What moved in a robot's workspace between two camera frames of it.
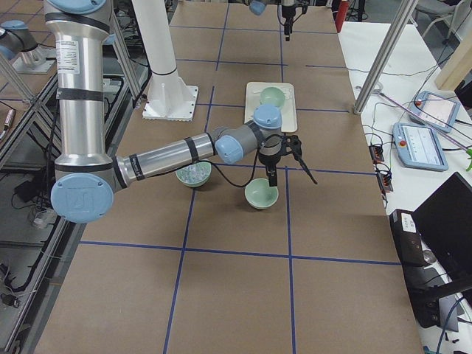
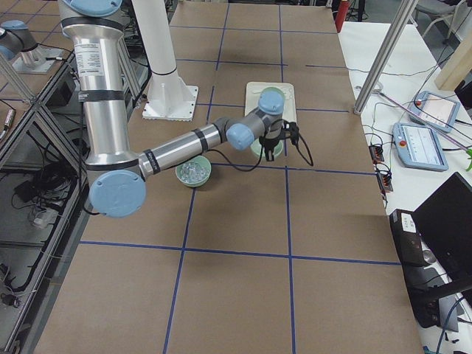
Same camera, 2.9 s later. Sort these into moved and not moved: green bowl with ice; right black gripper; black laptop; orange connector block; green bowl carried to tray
Moved: right black gripper
Not moved: black laptop; orange connector block; green bowl carried to tray; green bowl with ice
